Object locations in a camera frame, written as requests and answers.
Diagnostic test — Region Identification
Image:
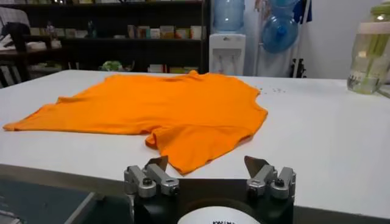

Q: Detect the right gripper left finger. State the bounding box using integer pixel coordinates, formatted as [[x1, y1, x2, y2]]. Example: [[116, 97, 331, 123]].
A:
[[124, 155, 180, 198]]

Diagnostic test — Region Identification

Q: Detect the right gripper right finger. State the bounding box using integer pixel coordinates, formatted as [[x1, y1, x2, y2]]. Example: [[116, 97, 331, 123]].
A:
[[244, 155, 296, 200]]

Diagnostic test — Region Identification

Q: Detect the orange t-shirt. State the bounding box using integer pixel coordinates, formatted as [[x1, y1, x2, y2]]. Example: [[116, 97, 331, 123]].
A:
[[2, 69, 269, 176]]

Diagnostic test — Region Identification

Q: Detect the black object beside rack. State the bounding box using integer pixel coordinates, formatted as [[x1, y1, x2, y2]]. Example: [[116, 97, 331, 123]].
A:
[[290, 58, 307, 79]]

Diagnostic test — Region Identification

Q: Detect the green and white bowl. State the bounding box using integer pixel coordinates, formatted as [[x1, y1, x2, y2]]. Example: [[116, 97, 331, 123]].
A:
[[101, 60, 123, 72]]

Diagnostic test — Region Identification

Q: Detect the white water dispenser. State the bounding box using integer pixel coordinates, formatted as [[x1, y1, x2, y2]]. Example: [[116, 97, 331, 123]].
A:
[[208, 33, 246, 76]]

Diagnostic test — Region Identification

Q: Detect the black shelf unit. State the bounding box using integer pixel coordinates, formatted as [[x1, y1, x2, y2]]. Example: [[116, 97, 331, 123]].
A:
[[0, 0, 211, 80]]

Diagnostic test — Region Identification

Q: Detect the green-lidded clear drinking bottle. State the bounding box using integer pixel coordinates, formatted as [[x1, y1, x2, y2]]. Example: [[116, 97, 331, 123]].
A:
[[347, 1, 390, 95]]

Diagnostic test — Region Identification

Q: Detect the upright blue water jug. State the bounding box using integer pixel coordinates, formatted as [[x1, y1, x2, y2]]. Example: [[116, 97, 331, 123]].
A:
[[212, 0, 246, 33]]

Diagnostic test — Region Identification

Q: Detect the dark cloth hanging on rack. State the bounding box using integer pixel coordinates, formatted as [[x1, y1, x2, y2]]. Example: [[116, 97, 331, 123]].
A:
[[293, 0, 313, 24]]

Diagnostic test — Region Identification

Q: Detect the brown wooden table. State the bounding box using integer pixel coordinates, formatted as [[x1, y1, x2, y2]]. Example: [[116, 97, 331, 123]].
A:
[[0, 33, 65, 88]]

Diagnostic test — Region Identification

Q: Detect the white wire jug rack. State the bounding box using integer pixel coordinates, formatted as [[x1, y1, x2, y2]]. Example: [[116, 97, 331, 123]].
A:
[[255, 0, 309, 77]]

